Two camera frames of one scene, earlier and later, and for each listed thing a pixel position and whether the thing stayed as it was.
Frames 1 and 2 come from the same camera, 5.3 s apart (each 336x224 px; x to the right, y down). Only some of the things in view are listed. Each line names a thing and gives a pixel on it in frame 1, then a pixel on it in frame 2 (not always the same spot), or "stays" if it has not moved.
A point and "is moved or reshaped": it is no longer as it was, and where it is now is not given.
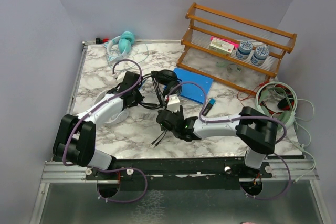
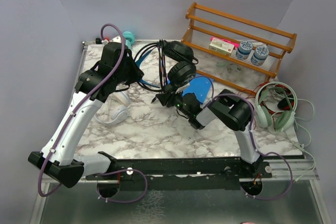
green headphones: x=285 y=120 stays
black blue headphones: x=165 y=83 is moved or reshaped
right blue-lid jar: x=260 y=55 stays
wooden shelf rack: x=237 y=52 stays
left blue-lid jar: x=244 y=50 stays
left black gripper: x=139 y=99 → x=137 y=72
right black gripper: x=179 y=114 → x=164 y=98
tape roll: x=234 y=68 stays
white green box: x=221 y=46 stays
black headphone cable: x=161 y=132 → x=162 y=73
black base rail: x=181 y=174 stays
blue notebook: x=195 y=87 stays
